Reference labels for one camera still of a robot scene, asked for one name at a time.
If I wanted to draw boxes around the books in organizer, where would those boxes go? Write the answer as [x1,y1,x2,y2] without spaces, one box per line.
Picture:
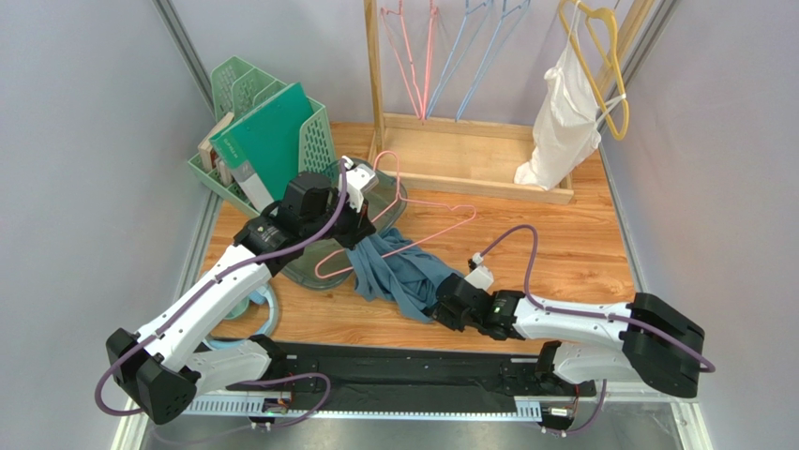
[197,112,236,187]

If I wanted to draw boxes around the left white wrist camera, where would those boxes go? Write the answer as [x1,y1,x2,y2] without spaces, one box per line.
[339,157,379,212]

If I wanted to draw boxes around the blue hanger on rack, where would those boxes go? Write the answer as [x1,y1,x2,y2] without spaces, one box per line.
[424,1,494,119]
[455,0,532,122]

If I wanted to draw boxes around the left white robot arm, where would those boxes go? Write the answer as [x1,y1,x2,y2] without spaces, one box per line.
[95,165,378,425]

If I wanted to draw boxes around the yellow hanger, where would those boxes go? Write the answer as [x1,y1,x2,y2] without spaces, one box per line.
[557,0,630,141]

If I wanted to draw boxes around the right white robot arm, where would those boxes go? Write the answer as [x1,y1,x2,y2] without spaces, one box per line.
[424,275,709,398]

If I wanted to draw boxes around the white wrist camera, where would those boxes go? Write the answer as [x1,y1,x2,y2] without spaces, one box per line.
[339,157,379,212]
[464,252,494,291]

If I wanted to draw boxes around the light blue hanger on table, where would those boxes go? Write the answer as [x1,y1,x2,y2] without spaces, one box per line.
[203,284,280,350]

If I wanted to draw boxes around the blue tank top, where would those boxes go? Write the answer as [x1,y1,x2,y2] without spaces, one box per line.
[345,227,460,323]

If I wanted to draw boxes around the white garment on hanger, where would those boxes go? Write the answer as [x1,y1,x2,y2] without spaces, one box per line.
[513,15,627,191]

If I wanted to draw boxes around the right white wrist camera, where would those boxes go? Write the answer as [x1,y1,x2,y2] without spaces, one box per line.
[464,252,494,291]

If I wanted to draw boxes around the green folder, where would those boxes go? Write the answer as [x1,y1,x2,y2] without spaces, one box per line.
[210,82,313,213]

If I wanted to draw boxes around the wooden clothes rack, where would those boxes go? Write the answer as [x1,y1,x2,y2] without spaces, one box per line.
[363,0,656,204]

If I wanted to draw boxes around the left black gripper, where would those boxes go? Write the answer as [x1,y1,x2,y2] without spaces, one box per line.
[303,187,376,250]

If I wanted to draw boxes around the clear plastic basin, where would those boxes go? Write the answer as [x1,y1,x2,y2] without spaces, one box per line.
[280,170,405,291]

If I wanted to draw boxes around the pink wire hanger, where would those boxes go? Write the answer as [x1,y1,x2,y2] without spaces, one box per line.
[313,150,477,280]

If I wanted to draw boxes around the green plastic file organizer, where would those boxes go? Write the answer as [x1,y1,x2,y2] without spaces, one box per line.
[188,56,339,218]

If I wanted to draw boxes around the pink hanger on rack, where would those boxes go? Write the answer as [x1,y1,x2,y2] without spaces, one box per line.
[379,0,422,119]
[421,0,439,121]

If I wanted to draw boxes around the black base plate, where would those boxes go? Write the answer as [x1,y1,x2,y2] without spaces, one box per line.
[265,342,597,413]

